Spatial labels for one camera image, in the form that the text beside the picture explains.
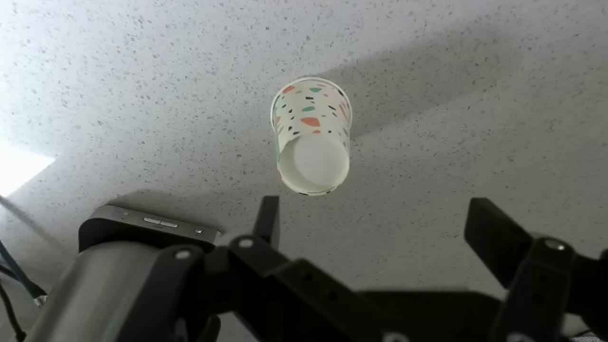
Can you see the steel and black coffee maker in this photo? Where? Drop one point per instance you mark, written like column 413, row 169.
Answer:
column 96, row 277

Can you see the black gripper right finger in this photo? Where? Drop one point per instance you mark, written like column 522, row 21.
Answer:
column 539, row 277

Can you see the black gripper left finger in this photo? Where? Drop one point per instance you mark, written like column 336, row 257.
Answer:
column 298, row 277

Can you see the confetti print paper cup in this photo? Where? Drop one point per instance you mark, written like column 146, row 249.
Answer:
column 315, row 162

